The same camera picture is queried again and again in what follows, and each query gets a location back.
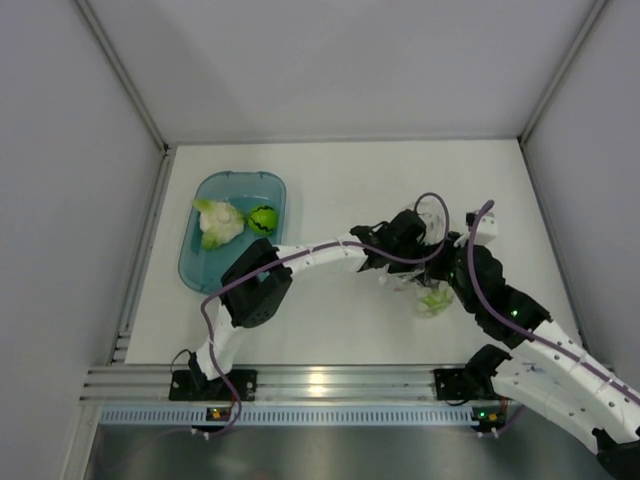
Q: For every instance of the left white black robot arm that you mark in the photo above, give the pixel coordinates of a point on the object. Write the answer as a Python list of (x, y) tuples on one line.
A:
[(256, 284)]

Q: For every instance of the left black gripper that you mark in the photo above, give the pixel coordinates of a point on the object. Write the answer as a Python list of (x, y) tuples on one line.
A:
[(418, 245)]

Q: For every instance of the teal plastic bin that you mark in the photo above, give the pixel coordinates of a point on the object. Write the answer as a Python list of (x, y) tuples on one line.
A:
[(201, 270)]

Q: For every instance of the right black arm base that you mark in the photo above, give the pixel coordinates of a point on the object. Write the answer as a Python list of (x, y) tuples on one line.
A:
[(459, 384)]

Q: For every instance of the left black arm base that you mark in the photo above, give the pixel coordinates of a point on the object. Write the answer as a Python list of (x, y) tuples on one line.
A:
[(188, 386)]

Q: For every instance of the green fake fruit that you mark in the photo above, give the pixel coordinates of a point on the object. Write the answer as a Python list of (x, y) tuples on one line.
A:
[(263, 220), (437, 301)]

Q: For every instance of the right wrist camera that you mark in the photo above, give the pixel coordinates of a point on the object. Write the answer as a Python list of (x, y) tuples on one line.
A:
[(487, 230)]

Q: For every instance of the aluminium mounting rail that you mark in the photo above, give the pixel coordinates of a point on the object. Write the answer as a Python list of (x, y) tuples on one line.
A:
[(121, 384)]

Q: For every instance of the clear zip top bag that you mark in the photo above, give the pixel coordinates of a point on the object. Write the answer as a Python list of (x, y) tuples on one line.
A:
[(412, 285)]

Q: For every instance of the fake cauliflower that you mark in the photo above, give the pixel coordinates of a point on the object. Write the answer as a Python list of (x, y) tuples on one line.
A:
[(219, 222)]

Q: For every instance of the grey slotted cable duct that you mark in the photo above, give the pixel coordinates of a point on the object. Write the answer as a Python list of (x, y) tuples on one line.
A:
[(254, 415)]

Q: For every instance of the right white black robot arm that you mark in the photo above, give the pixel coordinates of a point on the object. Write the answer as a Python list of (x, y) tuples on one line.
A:
[(533, 361)]

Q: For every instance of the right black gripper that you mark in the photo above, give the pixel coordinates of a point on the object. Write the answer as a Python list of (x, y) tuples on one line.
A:
[(449, 247)]

